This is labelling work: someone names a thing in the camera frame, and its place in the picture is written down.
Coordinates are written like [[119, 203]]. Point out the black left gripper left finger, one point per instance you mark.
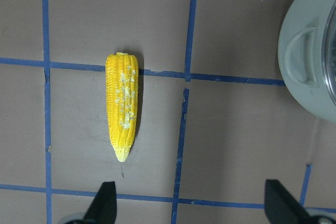
[[103, 208]]

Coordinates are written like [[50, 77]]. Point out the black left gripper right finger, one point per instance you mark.
[[280, 206]]

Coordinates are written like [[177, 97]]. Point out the glass pot lid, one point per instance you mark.
[[328, 53]]

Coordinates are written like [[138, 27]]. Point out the pale green cooking pot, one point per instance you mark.
[[300, 55]]

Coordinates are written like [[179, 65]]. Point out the yellow corn cob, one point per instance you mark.
[[122, 88]]

